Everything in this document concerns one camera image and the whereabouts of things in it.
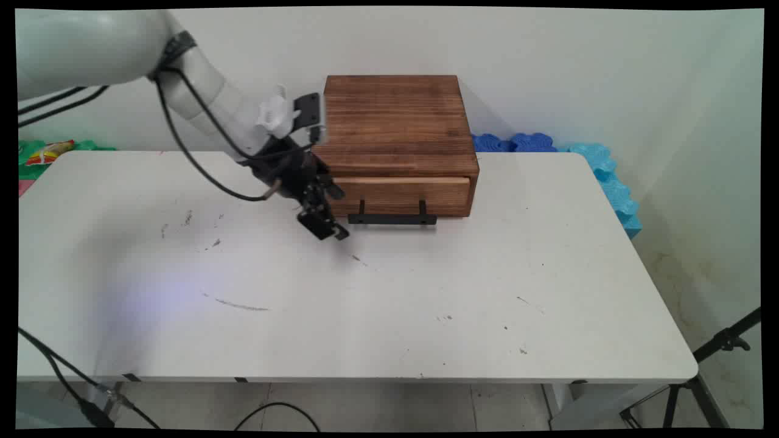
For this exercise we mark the dark wooden drawer cabinet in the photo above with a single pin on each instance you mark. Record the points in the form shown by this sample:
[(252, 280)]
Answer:
[(395, 121)]

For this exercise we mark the light blue foam mat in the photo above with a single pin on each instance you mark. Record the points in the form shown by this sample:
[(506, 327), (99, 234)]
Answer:
[(614, 188)]

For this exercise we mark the green plastic bag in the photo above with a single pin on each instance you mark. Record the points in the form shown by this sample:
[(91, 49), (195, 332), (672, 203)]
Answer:
[(91, 146)]

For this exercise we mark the dark blue foam mat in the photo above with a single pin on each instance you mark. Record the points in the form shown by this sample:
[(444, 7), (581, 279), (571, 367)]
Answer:
[(490, 143), (534, 142)]

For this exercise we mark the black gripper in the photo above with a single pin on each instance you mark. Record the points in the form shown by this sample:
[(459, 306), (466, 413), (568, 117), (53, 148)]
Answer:
[(287, 170)]

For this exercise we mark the black grey wrist camera box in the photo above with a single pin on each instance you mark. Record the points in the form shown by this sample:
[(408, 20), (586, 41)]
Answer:
[(308, 112)]

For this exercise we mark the pink sheet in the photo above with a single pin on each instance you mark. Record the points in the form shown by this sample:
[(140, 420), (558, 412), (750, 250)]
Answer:
[(24, 187)]

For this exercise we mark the black tripod stand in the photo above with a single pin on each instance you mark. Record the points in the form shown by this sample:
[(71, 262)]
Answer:
[(718, 344)]

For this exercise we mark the white table leg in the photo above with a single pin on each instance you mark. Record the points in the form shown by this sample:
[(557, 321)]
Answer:
[(557, 400)]

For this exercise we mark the red yellow snack bag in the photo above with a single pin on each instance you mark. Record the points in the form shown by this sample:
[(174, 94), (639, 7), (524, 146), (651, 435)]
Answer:
[(48, 152)]

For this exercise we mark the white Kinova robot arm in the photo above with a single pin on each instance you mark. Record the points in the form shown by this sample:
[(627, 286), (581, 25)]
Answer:
[(91, 42)]

